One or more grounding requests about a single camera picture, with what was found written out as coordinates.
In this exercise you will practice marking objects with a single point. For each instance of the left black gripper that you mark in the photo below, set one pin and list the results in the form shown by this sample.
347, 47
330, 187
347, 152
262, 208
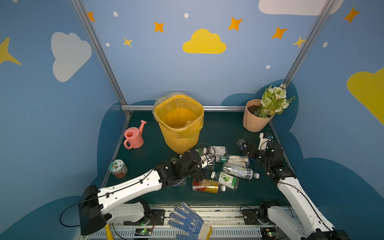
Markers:
197, 163

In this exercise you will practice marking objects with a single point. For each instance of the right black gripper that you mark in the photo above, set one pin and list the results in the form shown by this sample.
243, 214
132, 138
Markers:
252, 149

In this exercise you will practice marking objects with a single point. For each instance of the red yellow juice bottle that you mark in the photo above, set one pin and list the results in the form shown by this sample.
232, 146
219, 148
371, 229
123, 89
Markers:
208, 186

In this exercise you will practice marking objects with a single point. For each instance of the white label long bottle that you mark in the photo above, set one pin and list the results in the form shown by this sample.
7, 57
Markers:
239, 171

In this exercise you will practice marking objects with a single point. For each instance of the blue cap clear bottle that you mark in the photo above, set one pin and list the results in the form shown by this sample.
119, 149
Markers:
241, 143

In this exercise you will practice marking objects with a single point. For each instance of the lime label bottle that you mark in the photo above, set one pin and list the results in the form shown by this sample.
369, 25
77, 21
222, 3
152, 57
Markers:
202, 151
226, 180

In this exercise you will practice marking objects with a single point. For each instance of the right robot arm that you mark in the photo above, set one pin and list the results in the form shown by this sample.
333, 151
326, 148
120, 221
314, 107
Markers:
312, 224

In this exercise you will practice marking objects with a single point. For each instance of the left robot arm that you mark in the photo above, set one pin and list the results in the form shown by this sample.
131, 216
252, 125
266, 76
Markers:
97, 207

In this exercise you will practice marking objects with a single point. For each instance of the yellow slatted waste bin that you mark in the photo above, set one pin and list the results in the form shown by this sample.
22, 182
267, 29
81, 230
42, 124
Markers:
178, 144

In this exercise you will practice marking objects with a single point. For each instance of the clear yellow bin liner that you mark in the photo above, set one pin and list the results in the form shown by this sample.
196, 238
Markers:
180, 114

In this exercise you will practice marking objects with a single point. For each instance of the blue label water bottle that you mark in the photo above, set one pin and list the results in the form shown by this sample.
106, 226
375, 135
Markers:
209, 164

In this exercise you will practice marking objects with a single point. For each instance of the grey label clear bottle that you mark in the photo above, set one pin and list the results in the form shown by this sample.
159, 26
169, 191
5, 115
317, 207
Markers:
219, 151

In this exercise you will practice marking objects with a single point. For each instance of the peach ribbed flower pot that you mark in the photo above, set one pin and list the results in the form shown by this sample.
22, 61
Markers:
251, 122

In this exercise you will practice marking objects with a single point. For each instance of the white green artificial flowers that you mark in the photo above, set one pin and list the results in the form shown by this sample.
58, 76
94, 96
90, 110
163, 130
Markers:
274, 101

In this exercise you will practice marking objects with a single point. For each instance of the blue dotted work glove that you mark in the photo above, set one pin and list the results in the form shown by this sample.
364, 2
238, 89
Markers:
190, 223

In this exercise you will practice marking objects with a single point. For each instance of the pink plastic watering can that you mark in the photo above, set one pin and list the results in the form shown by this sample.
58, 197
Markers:
134, 137

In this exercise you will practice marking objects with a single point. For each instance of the small round tin can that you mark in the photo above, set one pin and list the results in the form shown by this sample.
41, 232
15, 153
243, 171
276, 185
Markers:
118, 168

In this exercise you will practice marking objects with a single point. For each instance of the right green circuit board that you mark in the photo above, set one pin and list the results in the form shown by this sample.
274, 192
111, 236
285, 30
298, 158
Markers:
269, 233

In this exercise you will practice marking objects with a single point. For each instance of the green circuit board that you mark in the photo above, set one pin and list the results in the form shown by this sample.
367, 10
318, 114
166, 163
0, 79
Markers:
143, 232
269, 233

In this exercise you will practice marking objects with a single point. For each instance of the left green circuit board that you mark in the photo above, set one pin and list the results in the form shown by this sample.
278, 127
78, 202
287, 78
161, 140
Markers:
143, 232

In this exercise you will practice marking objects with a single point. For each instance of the yellow toy shovel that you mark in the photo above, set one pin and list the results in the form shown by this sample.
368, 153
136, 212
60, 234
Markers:
109, 233

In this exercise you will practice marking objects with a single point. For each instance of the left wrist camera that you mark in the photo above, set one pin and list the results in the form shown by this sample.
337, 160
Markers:
205, 158

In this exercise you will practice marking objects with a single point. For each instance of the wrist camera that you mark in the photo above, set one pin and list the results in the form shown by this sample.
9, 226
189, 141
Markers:
264, 139
205, 158

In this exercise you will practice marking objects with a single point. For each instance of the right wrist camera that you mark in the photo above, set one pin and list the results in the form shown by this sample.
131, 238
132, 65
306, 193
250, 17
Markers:
264, 139

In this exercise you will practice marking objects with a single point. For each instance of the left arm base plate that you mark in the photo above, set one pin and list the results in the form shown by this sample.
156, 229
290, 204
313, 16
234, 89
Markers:
157, 218

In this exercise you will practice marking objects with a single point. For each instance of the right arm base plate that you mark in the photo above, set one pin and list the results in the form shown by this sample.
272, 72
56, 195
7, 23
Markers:
256, 216

